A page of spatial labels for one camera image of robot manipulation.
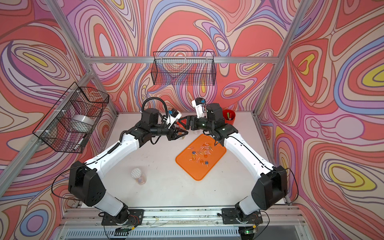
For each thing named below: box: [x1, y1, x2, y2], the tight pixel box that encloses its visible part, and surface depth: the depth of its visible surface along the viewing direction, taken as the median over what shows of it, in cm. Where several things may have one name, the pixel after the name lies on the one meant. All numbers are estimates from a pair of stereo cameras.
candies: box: [187, 142, 214, 167], surface depth 98 cm
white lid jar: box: [131, 167, 147, 185], surface depth 79 cm
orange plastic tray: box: [175, 133, 227, 181], surface depth 97 cm
